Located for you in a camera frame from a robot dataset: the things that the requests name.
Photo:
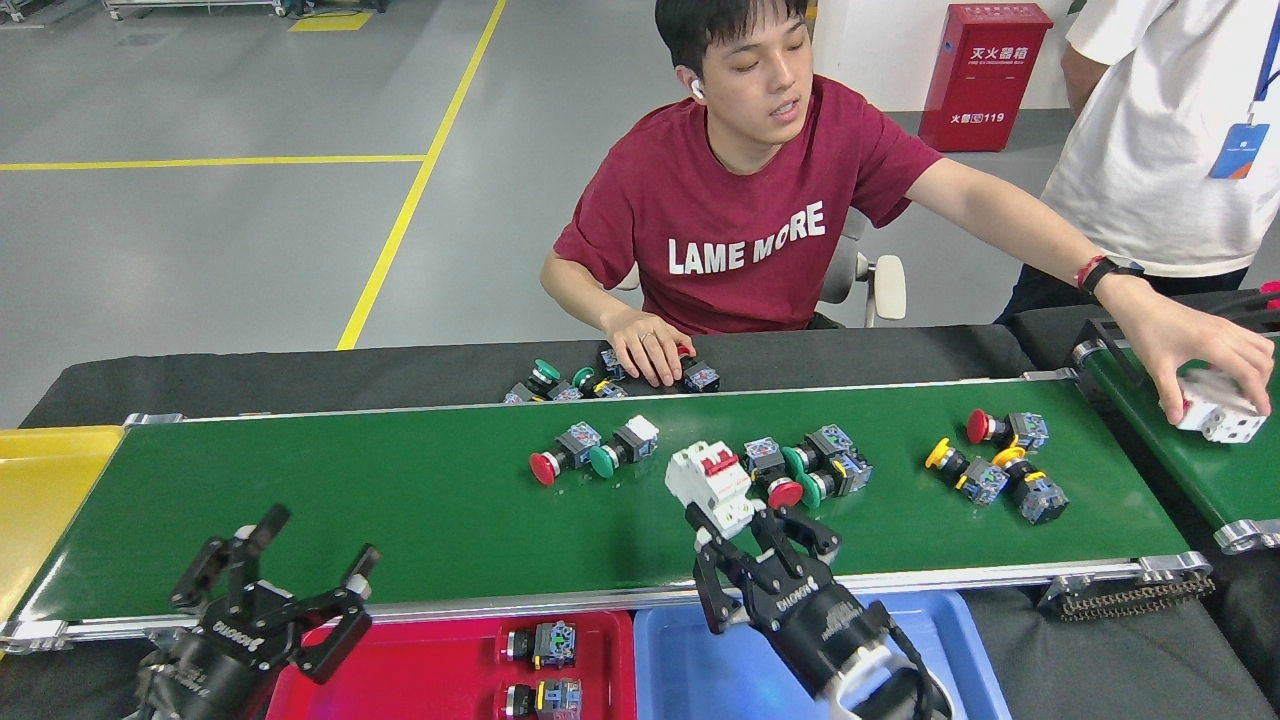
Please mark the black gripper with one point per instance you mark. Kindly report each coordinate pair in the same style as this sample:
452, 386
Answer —
810, 620
220, 650

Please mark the white circuit breaker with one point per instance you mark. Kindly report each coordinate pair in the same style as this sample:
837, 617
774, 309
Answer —
1225, 420
710, 485

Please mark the green push button switch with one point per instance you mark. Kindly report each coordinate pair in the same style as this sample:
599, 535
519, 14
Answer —
830, 442
848, 475
583, 377
546, 370
635, 440

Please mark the yellow push button switch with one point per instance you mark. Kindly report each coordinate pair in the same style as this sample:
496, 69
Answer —
1040, 497
983, 482

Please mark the blue plastic tray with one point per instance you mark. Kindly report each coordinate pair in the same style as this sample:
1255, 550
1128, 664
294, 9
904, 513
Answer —
680, 690

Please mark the red plastic tray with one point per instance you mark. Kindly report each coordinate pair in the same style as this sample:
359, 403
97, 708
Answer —
420, 670

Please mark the long green conveyor belt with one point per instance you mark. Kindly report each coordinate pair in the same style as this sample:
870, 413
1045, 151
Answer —
450, 540

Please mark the yellow plastic tray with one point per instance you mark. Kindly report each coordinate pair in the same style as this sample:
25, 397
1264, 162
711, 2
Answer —
40, 500

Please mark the short green conveyor belt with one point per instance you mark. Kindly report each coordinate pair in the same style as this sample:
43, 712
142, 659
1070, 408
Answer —
1190, 480

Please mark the seated person's right hand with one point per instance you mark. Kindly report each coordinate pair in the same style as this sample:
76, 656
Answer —
650, 350

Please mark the seated person's left hand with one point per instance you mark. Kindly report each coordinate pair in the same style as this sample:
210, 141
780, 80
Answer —
1200, 350

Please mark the black table cloth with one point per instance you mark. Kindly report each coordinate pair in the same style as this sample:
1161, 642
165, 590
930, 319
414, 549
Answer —
300, 385

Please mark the blue grey contact block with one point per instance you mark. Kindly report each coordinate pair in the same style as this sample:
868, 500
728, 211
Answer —
565, 392

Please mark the white office chair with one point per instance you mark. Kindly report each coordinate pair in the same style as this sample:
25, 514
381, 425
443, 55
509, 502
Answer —
888, 285

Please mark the seated person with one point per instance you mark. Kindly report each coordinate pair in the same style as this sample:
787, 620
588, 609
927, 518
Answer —
740, 220

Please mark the black wrist watch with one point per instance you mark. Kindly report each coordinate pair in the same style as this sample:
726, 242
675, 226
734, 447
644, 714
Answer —
1110, 270

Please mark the red fire extinguisher box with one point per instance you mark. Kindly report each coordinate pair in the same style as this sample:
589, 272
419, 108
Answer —
985, 80

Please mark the red plastic crate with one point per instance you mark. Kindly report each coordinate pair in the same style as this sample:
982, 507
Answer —
1272, 288

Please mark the standing person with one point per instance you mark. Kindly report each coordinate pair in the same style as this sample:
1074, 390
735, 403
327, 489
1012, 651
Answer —
1150, 120

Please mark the metal cart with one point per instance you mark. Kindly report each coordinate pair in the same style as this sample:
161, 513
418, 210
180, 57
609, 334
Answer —
190, 6

